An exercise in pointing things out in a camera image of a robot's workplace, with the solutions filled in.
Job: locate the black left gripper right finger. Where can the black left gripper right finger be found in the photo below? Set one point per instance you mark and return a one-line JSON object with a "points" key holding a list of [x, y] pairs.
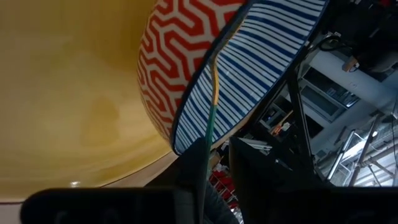
{"points": [[255, 186]]}

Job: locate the white beam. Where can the white beam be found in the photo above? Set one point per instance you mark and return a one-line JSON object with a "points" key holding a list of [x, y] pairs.
{"points": [[351, 81]]}

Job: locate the black metal frame post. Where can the black metal frame post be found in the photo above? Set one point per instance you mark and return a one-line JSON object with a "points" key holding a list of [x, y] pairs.
{"points": [[298, 115]]}

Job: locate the green and yellow chopstick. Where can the green and yellow chopstick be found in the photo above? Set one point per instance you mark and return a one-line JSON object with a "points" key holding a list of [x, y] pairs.
{"points": [[214, 87]]}

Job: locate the yellow round plate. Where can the yellow round plate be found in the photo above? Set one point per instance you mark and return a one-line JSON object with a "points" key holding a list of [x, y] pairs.
{"points": [[62, 93]]}

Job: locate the red patterned blue striped bowl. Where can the red patterned blue striped bowl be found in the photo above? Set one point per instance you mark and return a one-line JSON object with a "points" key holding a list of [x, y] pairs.
{"points": [[174, 46]]}

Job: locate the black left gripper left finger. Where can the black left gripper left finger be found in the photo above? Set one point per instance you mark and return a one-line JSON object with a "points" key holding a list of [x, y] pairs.
{"points": [[183, 180]]}

